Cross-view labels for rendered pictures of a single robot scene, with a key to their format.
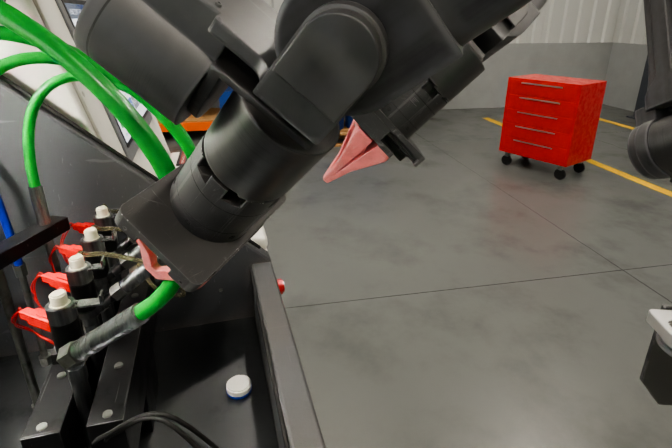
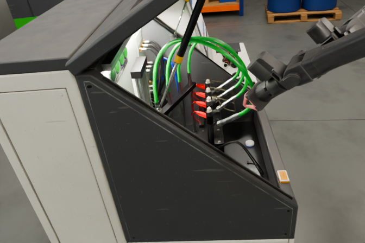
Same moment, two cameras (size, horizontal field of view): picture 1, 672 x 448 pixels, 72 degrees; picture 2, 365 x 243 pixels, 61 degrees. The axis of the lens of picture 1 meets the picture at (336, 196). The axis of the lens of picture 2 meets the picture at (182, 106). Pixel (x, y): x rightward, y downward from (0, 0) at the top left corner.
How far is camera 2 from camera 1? 68 cm
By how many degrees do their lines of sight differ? 22
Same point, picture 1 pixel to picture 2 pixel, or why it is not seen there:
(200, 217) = (262, 97)
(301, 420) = (274, 151)
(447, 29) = (310, 77)
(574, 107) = not seen: outside the picture
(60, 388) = (203, 134)
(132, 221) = (249, 97)
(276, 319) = (265, 122)
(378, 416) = (303, 177)
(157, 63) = (262, 74)
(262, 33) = (280, 69)
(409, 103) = not seen: hidden behind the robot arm
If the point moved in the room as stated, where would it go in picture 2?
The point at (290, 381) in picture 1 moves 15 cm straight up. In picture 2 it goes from (270, 140) to (272, 109)
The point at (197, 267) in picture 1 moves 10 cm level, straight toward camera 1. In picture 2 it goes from (260, 107) to (269, 126)
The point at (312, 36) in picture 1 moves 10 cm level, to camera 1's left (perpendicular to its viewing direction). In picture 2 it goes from (289, 77) to (249, 76)
